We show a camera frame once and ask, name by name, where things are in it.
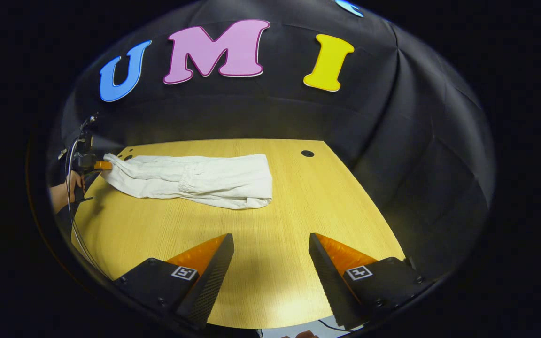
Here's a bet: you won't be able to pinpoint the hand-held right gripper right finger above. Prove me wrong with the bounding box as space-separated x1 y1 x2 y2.
308 232 435 330

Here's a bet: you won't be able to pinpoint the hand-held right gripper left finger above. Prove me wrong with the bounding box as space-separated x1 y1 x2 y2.
111 233 235 331

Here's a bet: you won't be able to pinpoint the white jeans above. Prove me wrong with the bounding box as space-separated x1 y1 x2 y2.
101 153 274 210

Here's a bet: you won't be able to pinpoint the thin gripper cable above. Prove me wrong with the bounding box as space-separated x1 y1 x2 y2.
65 140 111 280

